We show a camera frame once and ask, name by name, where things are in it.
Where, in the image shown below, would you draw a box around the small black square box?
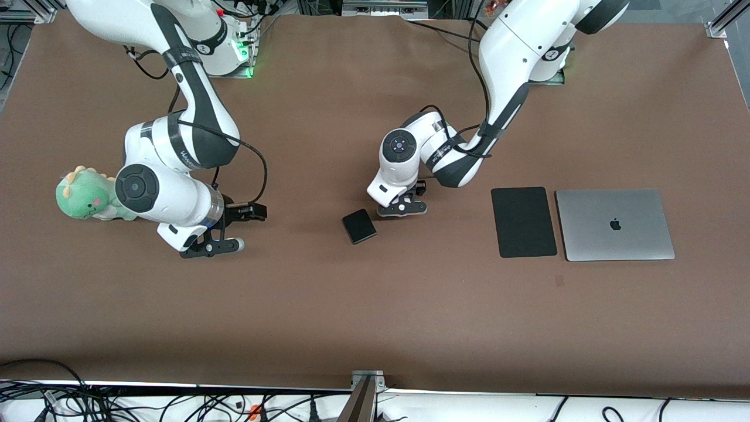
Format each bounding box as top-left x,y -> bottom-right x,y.
342,209 -> 378,245

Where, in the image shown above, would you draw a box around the black mouse pad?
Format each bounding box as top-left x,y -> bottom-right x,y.
491,186 -> 558,258

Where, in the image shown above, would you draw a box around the brown table cover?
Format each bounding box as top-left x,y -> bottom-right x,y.
0,9 -> 750,400

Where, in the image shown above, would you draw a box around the green dinosaur plush toy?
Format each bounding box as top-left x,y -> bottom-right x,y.
56,166 -> 139,222

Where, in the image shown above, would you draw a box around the grey closed laptop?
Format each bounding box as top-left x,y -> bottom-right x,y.
555,188 -> 676,262

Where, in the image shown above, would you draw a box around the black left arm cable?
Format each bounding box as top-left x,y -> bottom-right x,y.
419,0 -> 512,159

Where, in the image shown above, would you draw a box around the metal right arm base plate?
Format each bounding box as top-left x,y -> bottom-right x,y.
205,23 -> 255,79

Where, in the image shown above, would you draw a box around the thick black table cable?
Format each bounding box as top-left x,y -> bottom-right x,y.
407,18 -> 488,43

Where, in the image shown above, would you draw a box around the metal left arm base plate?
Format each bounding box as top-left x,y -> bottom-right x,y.
527,63 -> 567,86

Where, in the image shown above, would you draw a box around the aluminium frame bar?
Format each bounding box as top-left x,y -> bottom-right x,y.
342,0 -> 429,17

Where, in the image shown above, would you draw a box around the tangled black floor cables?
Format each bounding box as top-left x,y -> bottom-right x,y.
0,381 -> 352,422

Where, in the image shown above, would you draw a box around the aluminium profile post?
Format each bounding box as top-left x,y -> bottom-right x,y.
337,370 -> 386,422

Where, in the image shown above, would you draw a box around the black looped floor cable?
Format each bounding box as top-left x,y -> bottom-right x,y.
0,359 -> 90,411

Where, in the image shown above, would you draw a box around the aluminium corner frame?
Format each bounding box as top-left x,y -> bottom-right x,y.
706,0 -> 750,39

